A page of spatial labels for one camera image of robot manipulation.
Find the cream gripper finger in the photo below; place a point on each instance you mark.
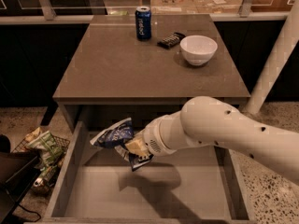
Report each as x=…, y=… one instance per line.
x=138, y=147

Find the blue chip bag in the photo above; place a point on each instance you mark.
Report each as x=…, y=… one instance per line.
x=115, y=137

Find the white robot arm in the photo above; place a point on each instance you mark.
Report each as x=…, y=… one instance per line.
x=206, y=121

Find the open grey top drawer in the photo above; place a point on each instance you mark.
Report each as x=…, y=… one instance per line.
x=192, y=186

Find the grey cabinet with top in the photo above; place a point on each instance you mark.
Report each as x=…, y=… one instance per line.
x=112, y=67

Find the green chip bag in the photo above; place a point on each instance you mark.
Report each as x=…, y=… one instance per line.
x=48, y=149

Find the cream snack bag in basket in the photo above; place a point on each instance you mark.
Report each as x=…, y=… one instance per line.
x=33, y=135

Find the silver can in basket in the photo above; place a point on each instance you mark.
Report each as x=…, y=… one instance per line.
x=39, y=182

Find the white bowl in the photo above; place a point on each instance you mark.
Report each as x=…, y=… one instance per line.
x=198, y=49

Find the black box on floor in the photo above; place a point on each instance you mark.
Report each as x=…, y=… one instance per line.
x=17, y=174

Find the blue soda can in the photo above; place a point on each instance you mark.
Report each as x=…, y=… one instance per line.
x=143, y=23

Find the cardboard box left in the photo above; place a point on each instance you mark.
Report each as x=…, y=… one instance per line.
x=173, y=7

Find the black wire basket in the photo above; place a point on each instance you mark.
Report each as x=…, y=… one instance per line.
x=48, y=174

